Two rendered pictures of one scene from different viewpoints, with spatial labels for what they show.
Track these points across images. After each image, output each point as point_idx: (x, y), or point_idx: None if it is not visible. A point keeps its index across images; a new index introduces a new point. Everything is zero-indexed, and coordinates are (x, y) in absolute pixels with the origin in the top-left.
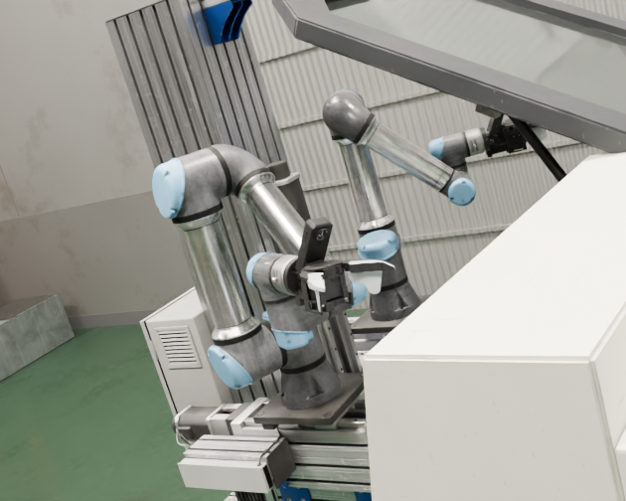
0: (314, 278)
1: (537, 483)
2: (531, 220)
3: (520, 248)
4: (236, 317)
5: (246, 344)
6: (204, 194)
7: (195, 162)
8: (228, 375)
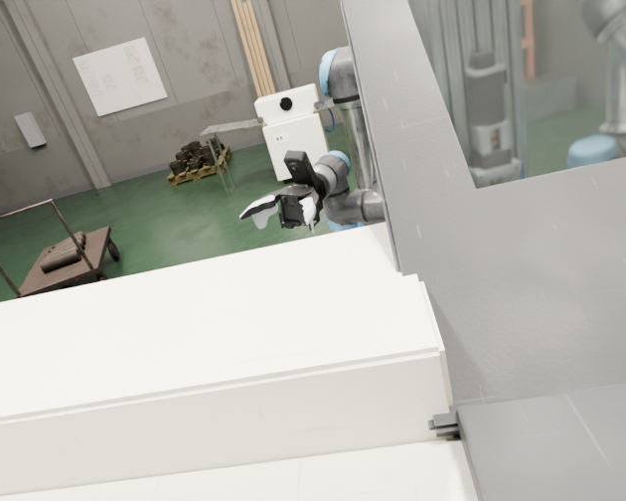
0: (253, 204)
1: None
2: (127, 283)
3: (34, 313)
4: (364, 184)
5: None
6: (344, 84)
7: (344, 55)
8: None
